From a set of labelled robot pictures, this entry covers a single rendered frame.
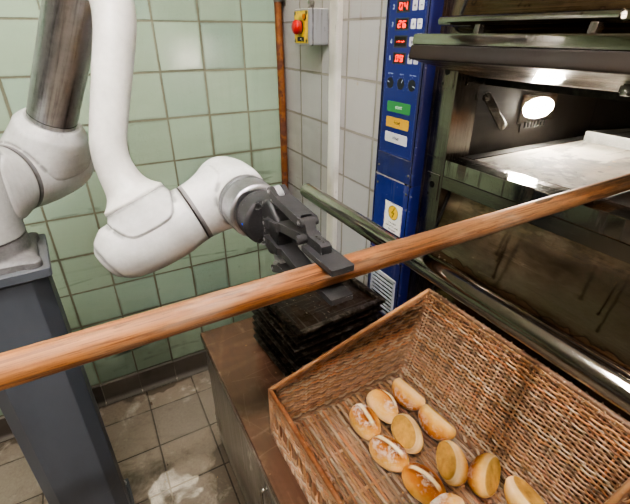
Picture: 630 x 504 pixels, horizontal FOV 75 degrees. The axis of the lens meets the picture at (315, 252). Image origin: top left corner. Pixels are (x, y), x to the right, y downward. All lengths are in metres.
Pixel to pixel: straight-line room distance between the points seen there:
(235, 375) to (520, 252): 0.81
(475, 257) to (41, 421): 1.13
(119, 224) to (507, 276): 0.76
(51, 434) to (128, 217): 0.77
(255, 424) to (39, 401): 0.52
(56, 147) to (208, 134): 0.71
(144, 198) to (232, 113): 1.05
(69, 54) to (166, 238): 0.48
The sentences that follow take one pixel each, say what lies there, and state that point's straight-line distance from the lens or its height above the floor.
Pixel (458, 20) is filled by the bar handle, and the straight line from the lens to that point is 0.89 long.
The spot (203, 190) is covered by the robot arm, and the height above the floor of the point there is 1.22.
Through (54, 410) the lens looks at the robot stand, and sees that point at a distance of 1.28.
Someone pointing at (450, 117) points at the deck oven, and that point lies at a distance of 1.02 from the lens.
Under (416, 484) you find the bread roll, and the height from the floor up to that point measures 0.63.
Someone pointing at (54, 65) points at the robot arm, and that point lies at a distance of 1.05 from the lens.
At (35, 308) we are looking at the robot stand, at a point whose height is 0.91.
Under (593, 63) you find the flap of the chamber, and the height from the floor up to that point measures 1.41.
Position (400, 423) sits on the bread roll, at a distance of 1.06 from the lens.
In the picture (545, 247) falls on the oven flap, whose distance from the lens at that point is 0.94.
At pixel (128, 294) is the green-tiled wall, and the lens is 1.85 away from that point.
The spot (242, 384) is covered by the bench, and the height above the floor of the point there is 0.58.
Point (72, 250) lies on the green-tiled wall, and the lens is 1.75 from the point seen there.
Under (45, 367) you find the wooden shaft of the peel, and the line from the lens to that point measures 0.42.
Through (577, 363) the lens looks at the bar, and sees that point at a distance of 0.47.
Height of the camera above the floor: 1.44
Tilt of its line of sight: 28 degrees down
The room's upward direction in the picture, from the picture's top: straight up
